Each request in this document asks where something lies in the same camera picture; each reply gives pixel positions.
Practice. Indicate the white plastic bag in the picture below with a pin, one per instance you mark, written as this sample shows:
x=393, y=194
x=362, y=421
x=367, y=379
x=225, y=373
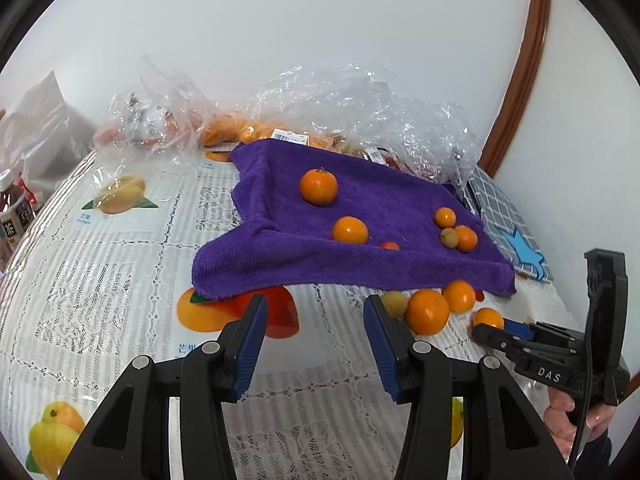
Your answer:
x=35, y=130

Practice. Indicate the dark drink bottle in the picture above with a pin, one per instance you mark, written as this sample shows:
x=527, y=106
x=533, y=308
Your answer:
x=12, y=220

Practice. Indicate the yellow loquat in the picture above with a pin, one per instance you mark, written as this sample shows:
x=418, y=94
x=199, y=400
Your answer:
x=449, y=237
x=393, y=304

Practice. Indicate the clear plastic bag of mandarins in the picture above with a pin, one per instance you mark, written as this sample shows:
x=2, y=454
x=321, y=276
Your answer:
x=225, y=120

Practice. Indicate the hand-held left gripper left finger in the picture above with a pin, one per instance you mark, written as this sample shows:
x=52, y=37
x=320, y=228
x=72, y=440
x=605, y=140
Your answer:
x=250, y=345

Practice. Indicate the large crumpled clear plastic bag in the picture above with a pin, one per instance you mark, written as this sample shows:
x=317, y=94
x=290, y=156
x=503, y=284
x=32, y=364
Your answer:
x=370, y=105

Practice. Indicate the person's right forearm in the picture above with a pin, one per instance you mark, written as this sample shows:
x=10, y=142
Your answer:
x=592, y=462

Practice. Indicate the brown wooden door frame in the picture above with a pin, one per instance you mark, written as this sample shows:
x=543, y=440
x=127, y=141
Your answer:
x=525, y=60

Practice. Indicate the fruit print lace tablecloth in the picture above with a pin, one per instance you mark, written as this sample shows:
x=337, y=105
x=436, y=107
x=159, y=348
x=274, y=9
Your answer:
x=125, y=270

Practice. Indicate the large orange mandarin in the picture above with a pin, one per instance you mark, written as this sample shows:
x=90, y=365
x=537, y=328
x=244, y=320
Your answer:
x=318, y=186
x=426, y=311

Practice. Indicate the pile of bagged mandarins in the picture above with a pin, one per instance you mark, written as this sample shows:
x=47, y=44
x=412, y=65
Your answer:
x=240, y=130

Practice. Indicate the person's right hand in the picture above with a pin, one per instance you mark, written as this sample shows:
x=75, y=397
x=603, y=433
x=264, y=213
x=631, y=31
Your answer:
x=559, y=415

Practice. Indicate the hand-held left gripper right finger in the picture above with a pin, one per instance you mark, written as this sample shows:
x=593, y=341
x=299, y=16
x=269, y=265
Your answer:
x=380, y=345

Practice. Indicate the red cherry tomato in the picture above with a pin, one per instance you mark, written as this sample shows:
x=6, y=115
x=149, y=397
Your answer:
x=390, y=246

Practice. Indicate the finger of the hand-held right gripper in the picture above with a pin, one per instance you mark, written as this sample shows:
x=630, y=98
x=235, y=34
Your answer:
x=520, y=330
x=495, y=337

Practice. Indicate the purple towel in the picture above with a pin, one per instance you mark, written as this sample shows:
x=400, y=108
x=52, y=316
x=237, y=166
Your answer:
x=300, y=260

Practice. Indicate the small orange mandarin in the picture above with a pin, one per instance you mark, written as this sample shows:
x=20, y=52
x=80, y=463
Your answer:
x=444, y=217

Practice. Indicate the checked cushion with blue star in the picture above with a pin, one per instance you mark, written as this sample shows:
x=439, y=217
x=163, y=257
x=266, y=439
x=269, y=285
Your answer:
x=505, y=220

